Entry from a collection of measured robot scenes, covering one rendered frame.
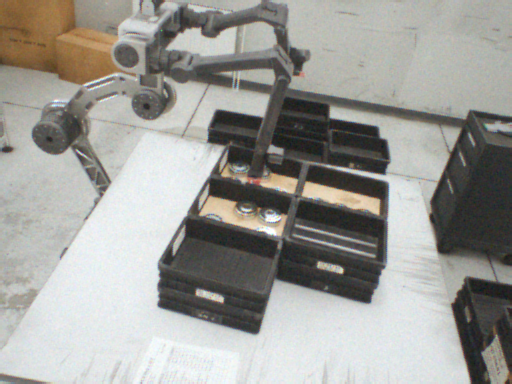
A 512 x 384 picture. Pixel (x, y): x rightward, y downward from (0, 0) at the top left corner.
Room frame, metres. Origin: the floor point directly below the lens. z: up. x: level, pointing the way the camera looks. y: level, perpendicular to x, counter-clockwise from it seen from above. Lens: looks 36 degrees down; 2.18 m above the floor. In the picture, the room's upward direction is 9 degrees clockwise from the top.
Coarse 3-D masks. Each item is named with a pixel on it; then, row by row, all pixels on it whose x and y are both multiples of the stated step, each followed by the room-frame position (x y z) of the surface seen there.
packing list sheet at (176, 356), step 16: (160, 352) 1.03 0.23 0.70; (176, 352) 1.04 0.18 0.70; (192, 352) 1.05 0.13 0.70; (208, 352) 1.06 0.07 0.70; (224, 352) 1.07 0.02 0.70; (144, 368) 0.96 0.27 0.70; (160, 368) 0.97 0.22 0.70; (176, 368) 0.98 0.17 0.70; (192, 368) 0.99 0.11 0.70; (208, 368) 1.00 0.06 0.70; (224, 368) 1.01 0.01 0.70
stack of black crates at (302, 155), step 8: (272, 136) 3.08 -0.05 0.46; (280, 136) 3.08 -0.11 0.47; (288, 136) 3.07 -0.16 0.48; (272, 144) 3.08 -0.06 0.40; (280, 144) 3.08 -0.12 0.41; (288, 144) 3.07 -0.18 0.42; (296, 144) 3.07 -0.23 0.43; (304, 144) 3.07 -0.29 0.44; (312, 144) 3.07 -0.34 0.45; (320, 144) 3.07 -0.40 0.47; (288, 152) 3.03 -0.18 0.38; (296, 152) 3.05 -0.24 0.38; (304, 152) 3.07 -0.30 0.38; (312, 152) 3.07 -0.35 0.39; (320, 152) 3.07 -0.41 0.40; (304, 160) 2.79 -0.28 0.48; (312, 160) 2.98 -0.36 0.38; (320, 160) 2.99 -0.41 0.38
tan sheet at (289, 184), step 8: (224, 168) 2.02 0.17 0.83; (224, 176) 1.96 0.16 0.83; (272, 176) 2.02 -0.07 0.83; (280, 176) 2.03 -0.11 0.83; (264, 184) 1.94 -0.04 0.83; (272, 184) 1.95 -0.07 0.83; (280, 184) 1.97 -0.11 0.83; (288, 184) 1.98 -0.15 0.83; (296, 184) 1.99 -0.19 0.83; (288, 192) 1.91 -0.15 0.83
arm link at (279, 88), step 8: (280, 80) 1.68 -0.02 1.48; (288, 80) 1.68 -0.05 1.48; (272, 88) 1.74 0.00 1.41; (280, 88) 1.69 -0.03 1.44; (272, 96) 1.74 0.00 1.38; (280, 96) 1.73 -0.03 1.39; (272, 104) 1.75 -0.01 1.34; (280, 104) 1.74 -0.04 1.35; (272, 112) 1.76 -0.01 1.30; (264, 120) 1.78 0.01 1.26; (272, 120) 1.77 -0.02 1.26; (264, 128) 1.79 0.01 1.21; (272, 128) 1.78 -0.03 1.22; (264, 136) 1.79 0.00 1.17; (256, 144) 1.81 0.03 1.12; (264, 144) 1.80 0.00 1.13
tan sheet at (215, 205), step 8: (208, 200) 1.75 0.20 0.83; (216, 200) 1.76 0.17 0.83; (224, 200) 1.77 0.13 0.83; (208, 208) 1.69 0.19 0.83; (216, 208) 1.70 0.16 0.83; (224, 208) 1.71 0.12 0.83; (232, 208) 1.72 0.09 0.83; (224, 216) 1.66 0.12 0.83; (232, 216) 1.67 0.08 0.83; (240, 224) 1.62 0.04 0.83; (248, 224) 1.63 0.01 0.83; (256, 224) 1.64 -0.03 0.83; (280, 224) 1.66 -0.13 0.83; (280, 232) 1.61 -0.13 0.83
